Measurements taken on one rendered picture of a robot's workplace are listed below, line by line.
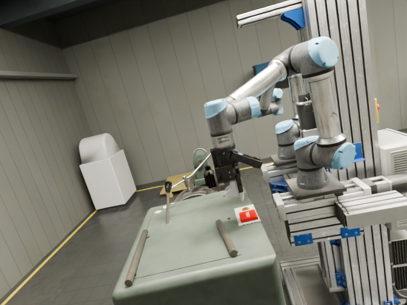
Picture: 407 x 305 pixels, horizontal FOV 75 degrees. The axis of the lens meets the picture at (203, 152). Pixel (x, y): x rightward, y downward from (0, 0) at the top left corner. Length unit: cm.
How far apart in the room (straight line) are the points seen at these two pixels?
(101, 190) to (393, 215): 458
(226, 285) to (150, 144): 517
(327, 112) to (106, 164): 427
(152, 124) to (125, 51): 154
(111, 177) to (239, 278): 439
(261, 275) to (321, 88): 72
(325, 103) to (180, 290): 84
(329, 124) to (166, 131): 476
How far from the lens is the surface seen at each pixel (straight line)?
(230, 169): 89
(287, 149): 179
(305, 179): 135
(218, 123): 85
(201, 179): 252
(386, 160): 160
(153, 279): 85
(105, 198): 526
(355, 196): 143
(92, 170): 515
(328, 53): 113
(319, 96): 115
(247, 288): 83
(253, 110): 92
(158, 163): 591
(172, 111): 561
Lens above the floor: 174
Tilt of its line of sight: 13 degrees down
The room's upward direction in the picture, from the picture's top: 14 degrees counter-clockwise
